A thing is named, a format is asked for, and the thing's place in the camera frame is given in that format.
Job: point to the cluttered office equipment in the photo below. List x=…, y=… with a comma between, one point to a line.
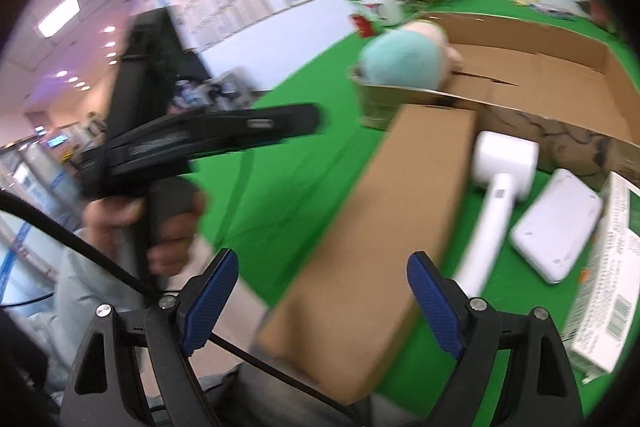
x=215, y=89

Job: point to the white and green box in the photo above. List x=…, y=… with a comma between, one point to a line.
x=607, y=272

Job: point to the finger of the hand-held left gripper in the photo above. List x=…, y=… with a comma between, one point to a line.
x=260, y=124

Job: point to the white handheld device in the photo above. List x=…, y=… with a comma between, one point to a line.
x=502, y=177

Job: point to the long brown cardboard box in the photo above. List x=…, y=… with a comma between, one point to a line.
x=370, y=227

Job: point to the green tablecloth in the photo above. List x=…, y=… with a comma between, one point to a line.
x=300, y=187

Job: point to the white flat device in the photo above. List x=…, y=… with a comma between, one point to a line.
x=555, y=227

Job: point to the teal and pink plush toy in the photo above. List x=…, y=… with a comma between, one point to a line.
x=405, y=57

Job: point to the person's left forearm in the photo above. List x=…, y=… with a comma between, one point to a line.
x=80, y=297

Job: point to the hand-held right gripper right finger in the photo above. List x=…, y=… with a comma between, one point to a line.
x=434, y=307

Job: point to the person's left hand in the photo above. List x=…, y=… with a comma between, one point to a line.
x=172, y=252

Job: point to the ceiling light panel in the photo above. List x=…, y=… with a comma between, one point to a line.
x=59, y=17

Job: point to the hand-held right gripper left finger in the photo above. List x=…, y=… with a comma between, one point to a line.
x=210, y=302

